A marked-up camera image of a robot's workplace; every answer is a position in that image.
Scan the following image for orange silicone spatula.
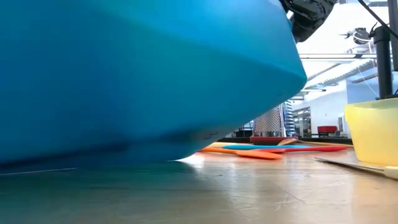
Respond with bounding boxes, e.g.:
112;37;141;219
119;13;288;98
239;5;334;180
198;146;283;161

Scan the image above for yellow plastic bin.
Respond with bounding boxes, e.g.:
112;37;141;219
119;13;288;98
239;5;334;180
344;98;398;167

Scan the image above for steel box grater red trim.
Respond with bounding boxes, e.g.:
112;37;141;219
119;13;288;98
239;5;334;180
249;105;300;146

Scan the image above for red upholstered seat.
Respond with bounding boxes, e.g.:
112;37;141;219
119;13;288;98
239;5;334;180
317;125;338;134

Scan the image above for table knife cream handle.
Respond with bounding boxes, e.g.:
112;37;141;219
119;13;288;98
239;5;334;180
314;157;398;180

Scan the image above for red silicone spatula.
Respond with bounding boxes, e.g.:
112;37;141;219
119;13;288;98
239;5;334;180
257;146;348;154

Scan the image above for paring knife cream handle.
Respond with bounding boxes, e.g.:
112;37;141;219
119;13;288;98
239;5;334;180
207;141;252;148

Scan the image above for blue silicone spatula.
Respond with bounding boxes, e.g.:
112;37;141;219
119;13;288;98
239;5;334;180
222;144;312;151

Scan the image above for blue plastic bin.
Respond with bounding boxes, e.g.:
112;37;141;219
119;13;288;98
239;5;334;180
0;0;308;175

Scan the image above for black ceiling-hung device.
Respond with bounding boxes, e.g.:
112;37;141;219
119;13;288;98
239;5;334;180
340;27;371;45

